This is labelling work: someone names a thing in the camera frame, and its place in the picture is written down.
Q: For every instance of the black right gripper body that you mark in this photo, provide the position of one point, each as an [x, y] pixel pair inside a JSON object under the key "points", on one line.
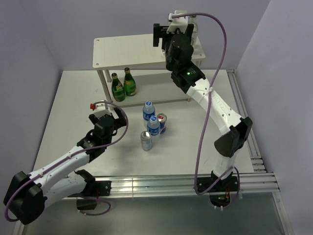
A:
{"points": [[168, 59]]}

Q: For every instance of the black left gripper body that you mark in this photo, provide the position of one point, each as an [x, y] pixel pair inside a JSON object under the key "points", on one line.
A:
{"points": [[115, 125]]}

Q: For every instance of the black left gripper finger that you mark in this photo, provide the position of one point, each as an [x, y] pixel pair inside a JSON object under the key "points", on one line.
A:
{"points": [[93, 119], [121, 120]]}

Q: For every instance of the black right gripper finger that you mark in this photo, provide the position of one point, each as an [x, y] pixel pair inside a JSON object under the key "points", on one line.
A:
{"points": [[189, 30], [159, 32]]}

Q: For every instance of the silver can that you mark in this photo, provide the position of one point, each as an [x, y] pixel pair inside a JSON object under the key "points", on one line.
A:
{"points": [[146, 140]]}

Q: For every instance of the water bottle blue label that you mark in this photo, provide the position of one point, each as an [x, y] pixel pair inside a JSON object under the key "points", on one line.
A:
{"points": [[153, 127], [148, 111]]}

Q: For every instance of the red bull can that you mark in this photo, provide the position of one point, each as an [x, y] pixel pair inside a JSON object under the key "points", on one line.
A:
{"points": [[162, 118]]}

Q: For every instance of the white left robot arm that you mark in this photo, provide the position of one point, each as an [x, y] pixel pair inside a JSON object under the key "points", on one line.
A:
{"points": [[30, 194]]}

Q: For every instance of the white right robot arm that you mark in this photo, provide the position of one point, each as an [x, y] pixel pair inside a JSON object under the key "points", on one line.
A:
{"points": [[191, 80]]}

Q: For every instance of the white two-tier shelf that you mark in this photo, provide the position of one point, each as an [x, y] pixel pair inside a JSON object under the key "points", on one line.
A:
{"points": [[147, 65]]}

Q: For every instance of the green bottle red label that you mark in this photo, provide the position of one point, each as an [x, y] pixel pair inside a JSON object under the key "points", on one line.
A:
{"points": [[117, 89]]}

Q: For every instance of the green bottle yellow label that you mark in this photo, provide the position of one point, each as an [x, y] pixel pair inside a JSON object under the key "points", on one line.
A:
{"points": [[129, 83]]}

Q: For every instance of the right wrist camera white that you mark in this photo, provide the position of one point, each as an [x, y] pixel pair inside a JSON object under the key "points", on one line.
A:
{"points": [[180, 23]]}

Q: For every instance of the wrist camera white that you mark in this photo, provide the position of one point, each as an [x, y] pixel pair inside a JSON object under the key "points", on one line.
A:
{"points": [[100, 109], [180, 23]]}

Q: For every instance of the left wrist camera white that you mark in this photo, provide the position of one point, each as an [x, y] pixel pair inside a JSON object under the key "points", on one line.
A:
{"points": [[100, 109]]}

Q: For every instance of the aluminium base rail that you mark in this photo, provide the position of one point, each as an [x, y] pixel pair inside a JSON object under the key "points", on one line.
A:
{"points": [[173, 185]]}

